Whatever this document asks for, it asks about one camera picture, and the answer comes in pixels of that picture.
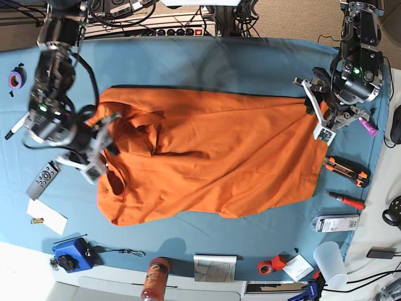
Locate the purple tape roll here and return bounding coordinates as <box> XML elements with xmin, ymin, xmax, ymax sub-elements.
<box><xmin>8</xmin><ymin>67</ymin><xmax>26</xmax><ymax>90</ymax></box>

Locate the gold AA battery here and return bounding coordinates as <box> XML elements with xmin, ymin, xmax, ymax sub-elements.
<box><xmin>31</xmin><ymin>218</ymin><xmax>44</xmax><ymax>224</ymax></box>

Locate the red tape roll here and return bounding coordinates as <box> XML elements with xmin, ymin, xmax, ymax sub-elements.
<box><xmin>257</xmin><ymin>261</ymin><xmax>274</xmax><ymax>275</ymax></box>

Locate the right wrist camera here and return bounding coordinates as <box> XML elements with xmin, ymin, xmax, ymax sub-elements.
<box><xmin>80</xmin><ymin>164</ymin><xmax>107</xmax><ymax>184</ymax></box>

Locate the red screwdriver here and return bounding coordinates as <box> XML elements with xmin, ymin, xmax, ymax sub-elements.
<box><xmin>325</xmin><ymin>191</ymin><xmax>366</xmax><ymax>210</ymax></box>

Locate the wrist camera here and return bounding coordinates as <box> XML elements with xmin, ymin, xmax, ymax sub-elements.
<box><xmin>313</xmin><ymin>124</ymin><xmax>336</xmax><ymax>147</ymax></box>
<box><xmin>80</xmin><ymin>164</ymin><xmax>107</xmax><ymax>184</ymax></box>

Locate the blue box with knob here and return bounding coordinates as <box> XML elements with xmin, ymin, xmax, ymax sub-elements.
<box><xmin>52</xmin><ymin>238</ymin><xmax>95</xmax><ymax>273</ymax></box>

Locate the white paper leaflet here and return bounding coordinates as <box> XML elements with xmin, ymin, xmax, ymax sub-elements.
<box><xmin>283</xmin><ymin>254</ymin><xmax>314</xmax><ymax>282</ymax></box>

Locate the purple glue tube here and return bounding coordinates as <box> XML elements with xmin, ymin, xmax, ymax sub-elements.
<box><xmin>359</xmin><ymin>117</ymin><xmax>378</xmax><ymax>137</ymax></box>

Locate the black white marker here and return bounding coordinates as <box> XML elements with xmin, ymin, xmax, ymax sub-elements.
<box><xmin>5</xmin><ymin>112</ymin><xmax>29</xmax><ymax>140</ymax></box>

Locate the white paper card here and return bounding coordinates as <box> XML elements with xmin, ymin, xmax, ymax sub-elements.
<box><xmin>26</xmin><ymin>199</ymin><xmax>68</xmax><ymax>235</ymax></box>

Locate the black zip tie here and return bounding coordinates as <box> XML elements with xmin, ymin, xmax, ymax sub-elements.
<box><xmin>53</xmin><ymin>233</ymin><xmax>87</xmax><ymax>245</ymax></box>

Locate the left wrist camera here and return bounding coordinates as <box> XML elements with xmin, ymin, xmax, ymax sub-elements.
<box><xmin>313</xmin><ymin>124</ymin><xmax>336</xmax><ymax>147</ymax></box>

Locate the orange black utility knife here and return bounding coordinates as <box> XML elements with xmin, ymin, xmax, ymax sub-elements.
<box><xmin>323</xmin><ymin>156</ymin><xmax>370</xmax><ymax>188</ymax></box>

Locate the lanyard with carabiner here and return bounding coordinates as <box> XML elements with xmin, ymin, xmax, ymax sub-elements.
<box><xmin>93</xmin><ymin>246</ymin><xmax>147</xmax><ymax>258</ymax></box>

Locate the packaged bit set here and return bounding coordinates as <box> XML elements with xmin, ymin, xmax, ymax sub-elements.
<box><xmin>310</xmin><ymin>214</ymin><xmax>360</xmax><ymax>233</ymax></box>

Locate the orange t-shirt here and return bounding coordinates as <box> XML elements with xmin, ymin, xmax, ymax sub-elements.
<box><xmin>89</xmin><ymin>87</ymin><xmax>328</xmax><ymax>226</ymax></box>

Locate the blue bar clamp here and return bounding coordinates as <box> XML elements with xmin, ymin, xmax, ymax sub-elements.
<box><xmin>288</xmin><ymin>270</ymin><xmax>326</xmax><ymax>301</ymax></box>

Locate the grey notebook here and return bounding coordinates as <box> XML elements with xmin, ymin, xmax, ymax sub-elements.
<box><xmin>193</xmin><ymin>254</ymin><xmax>237</xmax><ymax>282</ymax></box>

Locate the red plastic block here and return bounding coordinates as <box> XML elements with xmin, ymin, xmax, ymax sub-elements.
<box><xmin>271</xmin><ymin>255</ymin><xmax>286</xmax><ymax>271</ymax></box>

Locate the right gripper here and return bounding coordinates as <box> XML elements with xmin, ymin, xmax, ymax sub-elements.
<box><xmin>55</xmin><ymin>112</ymin><xmax>121</xmax><ymax>170</ymax></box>

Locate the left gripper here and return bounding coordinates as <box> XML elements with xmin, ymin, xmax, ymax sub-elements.
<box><xmin>293</xmin><ymin>67</ymin><xmax>370</xmax><ymax>132</ymax></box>

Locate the blue table cloth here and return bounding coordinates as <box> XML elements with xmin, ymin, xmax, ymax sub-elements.
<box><xmin>0</xmin><ymin>36</ymin><xmax>393</xmax><ymax>282</ymax></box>

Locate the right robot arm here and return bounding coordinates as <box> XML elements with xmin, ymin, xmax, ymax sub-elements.
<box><xmin>23</xmin><ymin>1</ymin><xmax>120</xmax><ymax>178</ymax></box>

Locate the black power strip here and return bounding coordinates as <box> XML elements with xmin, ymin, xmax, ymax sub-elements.
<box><xmin>147</xmin><ymin>26</ymin><xmax>216</xmax><ymax>36</ymax></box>

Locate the grey remote control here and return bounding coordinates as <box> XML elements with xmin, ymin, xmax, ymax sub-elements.
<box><xmin>26</xmin><ymin>161</ymin><xmax>61</xmax><ymax>200</ymax></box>

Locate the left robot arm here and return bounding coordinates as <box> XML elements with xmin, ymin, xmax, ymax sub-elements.
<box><xmin>294</xmin><ymin>1</ymin><xmax>385</xmax><ymax>144</ymax></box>

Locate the orange drink bottle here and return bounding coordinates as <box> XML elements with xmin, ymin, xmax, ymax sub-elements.
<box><xmin>141</xmin><ymin>257</ymin><xmax>170</xmax><ymax>301</ymax></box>

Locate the translucent plastic cup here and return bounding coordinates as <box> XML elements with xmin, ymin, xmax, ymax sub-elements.
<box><xmin>313</xmin><ymin>241</ymin><xmax>348</xmax><ymax>290</ymax></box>

